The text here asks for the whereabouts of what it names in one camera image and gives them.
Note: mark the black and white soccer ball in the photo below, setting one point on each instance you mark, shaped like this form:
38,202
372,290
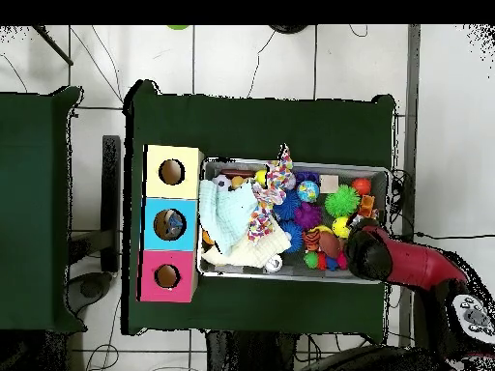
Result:
221,181

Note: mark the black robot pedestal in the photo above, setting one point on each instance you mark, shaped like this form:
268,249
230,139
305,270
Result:
251,353

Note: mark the orange ball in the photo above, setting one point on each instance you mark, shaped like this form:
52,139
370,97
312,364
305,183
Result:
361,186

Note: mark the dark green table cloth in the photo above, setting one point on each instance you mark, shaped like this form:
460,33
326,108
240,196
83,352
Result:
251,127
31,212

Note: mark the orange plastic tray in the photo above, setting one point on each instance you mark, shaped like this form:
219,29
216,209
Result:
366,206

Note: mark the wooden box with three holes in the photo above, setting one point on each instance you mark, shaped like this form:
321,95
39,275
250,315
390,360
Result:
185,232

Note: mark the cream white cloth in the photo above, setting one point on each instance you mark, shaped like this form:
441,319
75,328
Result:
255,251

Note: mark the green spiky ball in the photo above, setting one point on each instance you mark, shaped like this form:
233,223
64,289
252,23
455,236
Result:
342,201

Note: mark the black round object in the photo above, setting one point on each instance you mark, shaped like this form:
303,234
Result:
288,28

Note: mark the globe print ball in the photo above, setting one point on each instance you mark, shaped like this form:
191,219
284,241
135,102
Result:
308,191

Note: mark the black slanted rod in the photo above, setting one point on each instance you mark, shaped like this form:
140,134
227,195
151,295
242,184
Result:
54,45

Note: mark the black upright panel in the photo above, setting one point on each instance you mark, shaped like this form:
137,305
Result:
111,193

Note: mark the brown toy football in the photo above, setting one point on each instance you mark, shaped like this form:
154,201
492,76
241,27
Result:
329,244

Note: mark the small green object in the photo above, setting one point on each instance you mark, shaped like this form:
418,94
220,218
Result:
178,27

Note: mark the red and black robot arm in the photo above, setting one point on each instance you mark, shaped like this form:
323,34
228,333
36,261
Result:
417,262

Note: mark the grey round stand foot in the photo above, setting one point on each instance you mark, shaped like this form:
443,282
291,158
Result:
91,288

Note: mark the mint green cloth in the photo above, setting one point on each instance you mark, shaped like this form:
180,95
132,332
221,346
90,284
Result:
228,216

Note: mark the shallow mesh bin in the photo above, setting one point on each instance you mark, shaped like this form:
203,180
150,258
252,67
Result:
270,275

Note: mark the yellow ball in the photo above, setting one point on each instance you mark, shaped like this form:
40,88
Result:
341,227

